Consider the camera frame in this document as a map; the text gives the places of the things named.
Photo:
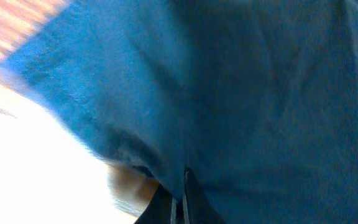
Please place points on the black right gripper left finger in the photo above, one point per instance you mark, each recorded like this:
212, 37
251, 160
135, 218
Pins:
161, 209

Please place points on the dark blue denim shorts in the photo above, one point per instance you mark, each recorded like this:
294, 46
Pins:
259, 99

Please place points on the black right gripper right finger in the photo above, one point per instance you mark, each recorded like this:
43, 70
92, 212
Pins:
196, 208

